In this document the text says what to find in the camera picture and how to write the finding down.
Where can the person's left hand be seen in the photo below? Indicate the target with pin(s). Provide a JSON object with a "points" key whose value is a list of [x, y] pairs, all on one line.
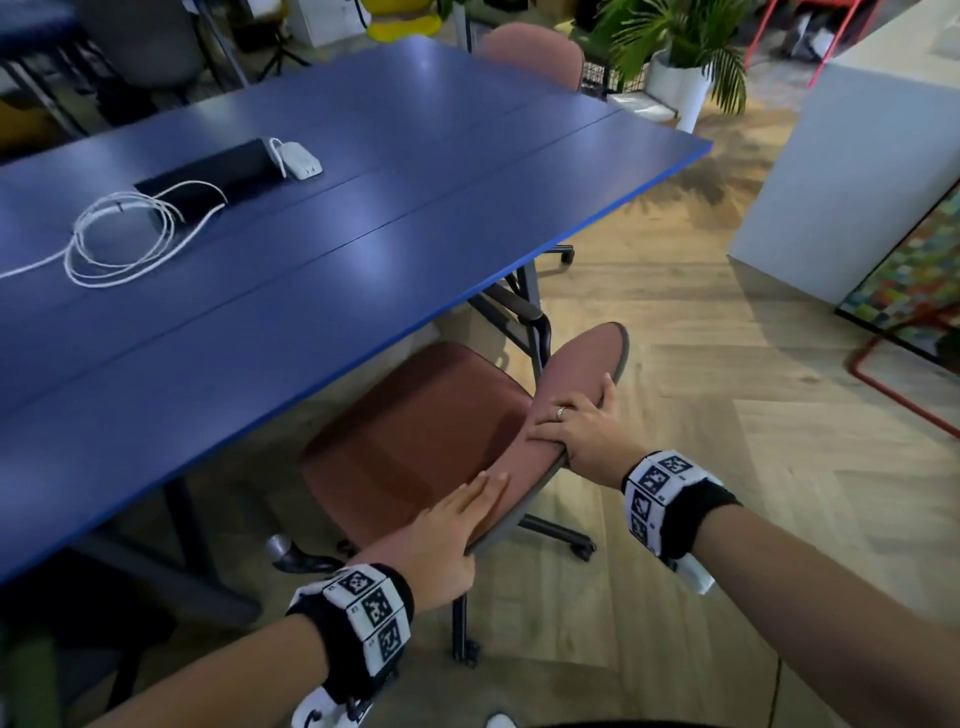
{"points": [[427, 544]]}

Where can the person's right hand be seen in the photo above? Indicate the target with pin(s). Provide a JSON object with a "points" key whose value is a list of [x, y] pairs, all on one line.
{"points": [[596, 446]]}

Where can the person's right thumb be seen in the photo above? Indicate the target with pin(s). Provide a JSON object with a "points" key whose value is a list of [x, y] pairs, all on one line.
{"points": [[608, 391]]}

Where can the person's left fingers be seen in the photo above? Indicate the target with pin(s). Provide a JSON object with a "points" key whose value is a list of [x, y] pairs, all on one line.
{"points": [[480, 496]]}

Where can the pink office chair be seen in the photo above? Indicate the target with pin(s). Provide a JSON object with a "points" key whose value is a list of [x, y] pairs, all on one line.
{"points": [[420, 442], [529, 52]]}

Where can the person's left forearm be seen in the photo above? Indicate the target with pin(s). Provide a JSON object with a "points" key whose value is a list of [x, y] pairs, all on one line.
{"points": [[225, 686]]}

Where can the person's right forearm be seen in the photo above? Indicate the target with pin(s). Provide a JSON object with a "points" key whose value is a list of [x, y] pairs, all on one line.
{"points": [[825, 622]]}

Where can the black wristband with marker tags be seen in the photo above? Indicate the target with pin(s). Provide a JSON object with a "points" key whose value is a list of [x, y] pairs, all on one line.
{"points": [[667, 499], [364, 626]]}

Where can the black table leg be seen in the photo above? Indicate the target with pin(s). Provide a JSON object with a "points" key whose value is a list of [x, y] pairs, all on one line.
{"points": [[187, 547], [529, 279]]}

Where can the white shoe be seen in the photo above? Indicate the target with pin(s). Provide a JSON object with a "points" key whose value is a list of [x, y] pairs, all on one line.
{"points": [[500, 721]]}

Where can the white flat box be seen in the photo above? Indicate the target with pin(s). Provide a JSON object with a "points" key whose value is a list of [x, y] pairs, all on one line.
{"points": [[641, 106]]}

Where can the white plant pot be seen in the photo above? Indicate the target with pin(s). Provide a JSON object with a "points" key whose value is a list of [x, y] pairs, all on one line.
{"points": [[679, 86]]}

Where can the colourful patchwork rug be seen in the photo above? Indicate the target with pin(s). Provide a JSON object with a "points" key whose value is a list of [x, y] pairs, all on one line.
{"points": [[911, 281]]}

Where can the white counter block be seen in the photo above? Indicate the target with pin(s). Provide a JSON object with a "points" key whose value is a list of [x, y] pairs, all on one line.
{"points": [[847, 165]]}

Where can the green palm plant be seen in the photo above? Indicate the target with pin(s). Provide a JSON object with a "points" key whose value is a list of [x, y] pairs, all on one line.
{"points": [[675, 26]]}

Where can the white power adapter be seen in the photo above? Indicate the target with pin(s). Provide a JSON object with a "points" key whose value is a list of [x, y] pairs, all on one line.
{"points": [[301, 160]]}

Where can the yellow seat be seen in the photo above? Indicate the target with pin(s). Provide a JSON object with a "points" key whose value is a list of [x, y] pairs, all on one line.
{"points": [[401, 26]]}

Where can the grey office chair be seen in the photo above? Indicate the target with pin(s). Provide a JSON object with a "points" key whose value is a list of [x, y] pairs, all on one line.
{"points": [[142, 45]]}

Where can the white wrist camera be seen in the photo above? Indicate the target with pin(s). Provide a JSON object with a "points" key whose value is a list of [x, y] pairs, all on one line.
{"points": [[694, 576], [322, 711]]}

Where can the red metal stool frame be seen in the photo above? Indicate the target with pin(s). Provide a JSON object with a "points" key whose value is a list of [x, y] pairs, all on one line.
{"points": [[831, 52]]}

